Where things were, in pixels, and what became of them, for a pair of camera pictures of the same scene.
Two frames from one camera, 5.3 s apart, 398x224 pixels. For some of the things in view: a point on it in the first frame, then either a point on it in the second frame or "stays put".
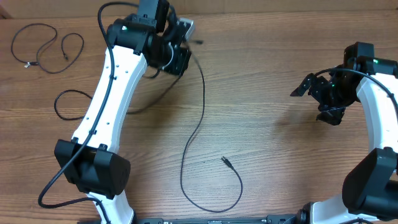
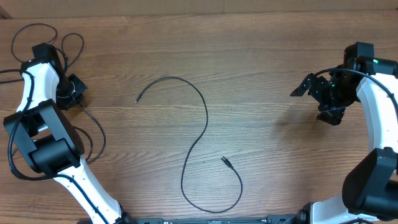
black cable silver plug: [29, 63] stays put
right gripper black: [336, 112] stays put
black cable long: [222, 157] -> [226, 161]
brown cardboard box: [9, 9] stays put
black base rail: [270, 219] stays put
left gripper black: [180, 66] -> [80, 86]
